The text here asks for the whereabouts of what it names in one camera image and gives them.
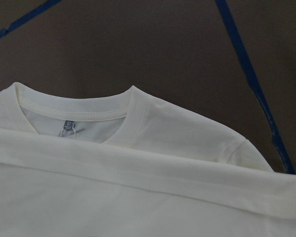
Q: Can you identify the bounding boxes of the cream long sleeve shirt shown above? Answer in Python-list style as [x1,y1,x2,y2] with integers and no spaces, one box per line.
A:
[0,82,296,237]

